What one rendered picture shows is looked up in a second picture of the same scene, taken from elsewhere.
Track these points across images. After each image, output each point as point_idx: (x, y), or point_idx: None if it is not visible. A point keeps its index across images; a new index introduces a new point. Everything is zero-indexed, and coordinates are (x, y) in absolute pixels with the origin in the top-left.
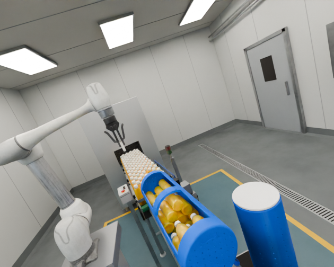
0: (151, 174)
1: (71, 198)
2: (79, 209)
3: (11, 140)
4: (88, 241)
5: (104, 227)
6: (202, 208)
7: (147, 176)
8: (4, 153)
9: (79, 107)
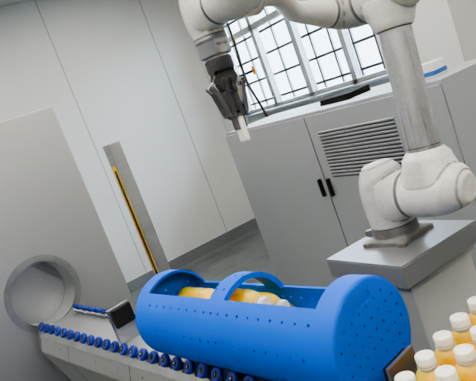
0: (335, 280)
1: (406, 144)
2: (401, 173)
3: None
4: (370, 220)
5: (423, 252)
6: (161, 294)
7: (351, 274)
8: None
9: None
